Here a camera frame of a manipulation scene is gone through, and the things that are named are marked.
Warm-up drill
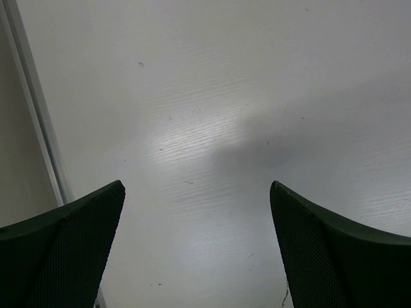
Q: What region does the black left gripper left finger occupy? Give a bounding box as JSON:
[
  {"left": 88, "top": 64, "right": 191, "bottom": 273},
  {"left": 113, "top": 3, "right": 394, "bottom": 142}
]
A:
[{"left": 1, "top": 180, "right": 125, "bottom": 307}]

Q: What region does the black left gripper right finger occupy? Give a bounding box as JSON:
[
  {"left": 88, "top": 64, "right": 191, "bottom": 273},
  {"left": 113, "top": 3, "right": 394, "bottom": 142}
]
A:
[{"left": 270, "top": 181, "right": 410, "bottom": 307}]

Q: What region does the aluminium table edge rail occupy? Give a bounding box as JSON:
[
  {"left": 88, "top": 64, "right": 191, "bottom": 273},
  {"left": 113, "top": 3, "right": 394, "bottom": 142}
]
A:
[{"left": 0, "top": 0, "right": 109, "bottom": 308}]

